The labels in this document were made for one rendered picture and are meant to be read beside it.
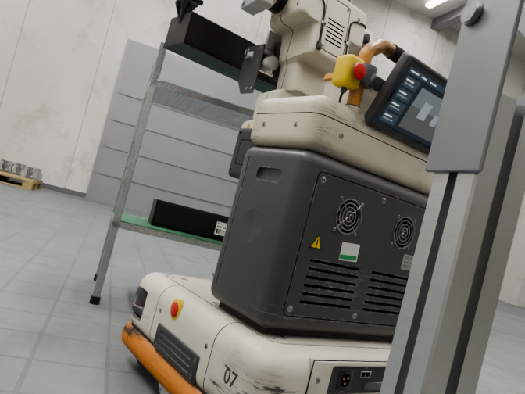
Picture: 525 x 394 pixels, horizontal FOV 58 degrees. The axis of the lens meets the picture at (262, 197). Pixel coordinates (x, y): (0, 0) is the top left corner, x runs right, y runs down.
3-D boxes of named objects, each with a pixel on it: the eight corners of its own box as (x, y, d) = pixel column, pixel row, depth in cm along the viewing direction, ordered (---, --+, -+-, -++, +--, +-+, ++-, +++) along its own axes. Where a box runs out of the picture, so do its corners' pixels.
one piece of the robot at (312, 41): (355, 200, 147) (382, 18, 155) (261, 170, 124) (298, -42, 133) (299, 200, 167) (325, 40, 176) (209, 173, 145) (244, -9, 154)
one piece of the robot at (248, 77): (320, 119, 160) (336, 58, 161) (257, 91, 144) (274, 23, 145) (291, 119, 173) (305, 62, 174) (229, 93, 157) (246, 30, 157)
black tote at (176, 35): (183, 42, 159) (192, 10, 159) (162, 48, 173) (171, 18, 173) (306, 101, 192) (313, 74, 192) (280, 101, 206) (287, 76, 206)
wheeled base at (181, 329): (428, 451, 125) (451, 358, 125) (233, 485, 87) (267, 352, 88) (275, 351, 179) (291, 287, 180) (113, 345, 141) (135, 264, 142)
